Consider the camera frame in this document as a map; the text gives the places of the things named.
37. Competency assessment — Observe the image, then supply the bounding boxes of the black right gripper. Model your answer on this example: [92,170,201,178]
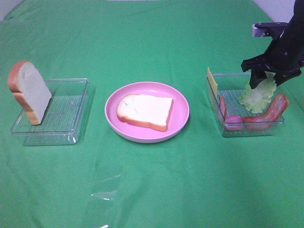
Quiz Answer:
[241,39,304,89]

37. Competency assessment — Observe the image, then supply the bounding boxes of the green lettuce leaf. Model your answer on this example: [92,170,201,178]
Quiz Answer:
[237,72,276,114]

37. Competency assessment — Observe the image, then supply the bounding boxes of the bacon strip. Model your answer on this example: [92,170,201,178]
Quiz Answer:
[242,93,289,131]
[219,95,243,131]

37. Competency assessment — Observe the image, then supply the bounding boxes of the white toast bread slice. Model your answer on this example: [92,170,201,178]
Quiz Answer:
[116,94,174,132]

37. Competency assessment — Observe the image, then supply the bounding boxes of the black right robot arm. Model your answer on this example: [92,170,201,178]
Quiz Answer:
[241,0,304,89]

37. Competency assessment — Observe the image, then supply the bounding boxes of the clear plastic ingredients tray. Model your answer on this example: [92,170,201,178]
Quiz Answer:
[206,73,285,137]

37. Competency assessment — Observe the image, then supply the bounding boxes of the yellow cheese slice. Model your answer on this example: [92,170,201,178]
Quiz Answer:
[207,67,218,100]

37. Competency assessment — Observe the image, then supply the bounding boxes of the pink round plate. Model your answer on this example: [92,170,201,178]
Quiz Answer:
[104,82,190,143]

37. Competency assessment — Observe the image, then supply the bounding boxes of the green tablecloth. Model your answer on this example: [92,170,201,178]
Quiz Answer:
[0,0,304,228]

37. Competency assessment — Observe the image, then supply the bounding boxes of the clear plastic film piece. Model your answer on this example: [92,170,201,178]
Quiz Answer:
[91,163,123,201]

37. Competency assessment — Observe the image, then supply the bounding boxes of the clear plastic bread tray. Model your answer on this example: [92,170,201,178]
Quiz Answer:
[11,78,93,146]

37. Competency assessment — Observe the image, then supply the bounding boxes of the upright toast bread slice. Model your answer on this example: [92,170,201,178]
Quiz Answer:
[7,60,52,125]

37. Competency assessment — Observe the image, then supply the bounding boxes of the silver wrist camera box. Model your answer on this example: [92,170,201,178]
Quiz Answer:
[252,22,288,39]

